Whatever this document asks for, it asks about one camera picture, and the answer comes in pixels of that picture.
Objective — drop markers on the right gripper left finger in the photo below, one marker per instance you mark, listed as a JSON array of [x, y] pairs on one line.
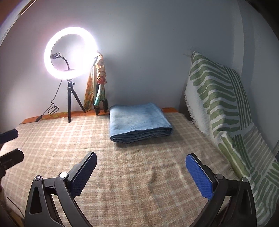
[[41, 209]]

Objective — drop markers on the beige plaid bed blanket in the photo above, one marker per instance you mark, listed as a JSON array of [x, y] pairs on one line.
[[144, 183]]

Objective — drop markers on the green white leaf throw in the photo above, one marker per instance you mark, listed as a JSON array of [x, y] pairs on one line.
[[220, 109]]

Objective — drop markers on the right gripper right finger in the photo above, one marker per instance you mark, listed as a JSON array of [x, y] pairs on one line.
[[230, 202]]

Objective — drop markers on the light blue denim pants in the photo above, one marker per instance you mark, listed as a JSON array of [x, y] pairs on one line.
[[133, 123]]

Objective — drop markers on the glowing ring light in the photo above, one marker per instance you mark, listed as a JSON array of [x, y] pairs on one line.
[[78, 46]]

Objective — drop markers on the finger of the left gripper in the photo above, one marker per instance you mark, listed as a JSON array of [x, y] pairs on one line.
[[11, 159], [8, 136]]

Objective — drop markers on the black gooseneck phone holder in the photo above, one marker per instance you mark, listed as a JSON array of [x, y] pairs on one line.
[[59, 62]]

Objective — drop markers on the black ring light tripod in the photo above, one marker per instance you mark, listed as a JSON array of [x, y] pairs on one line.
[[71, 92]]

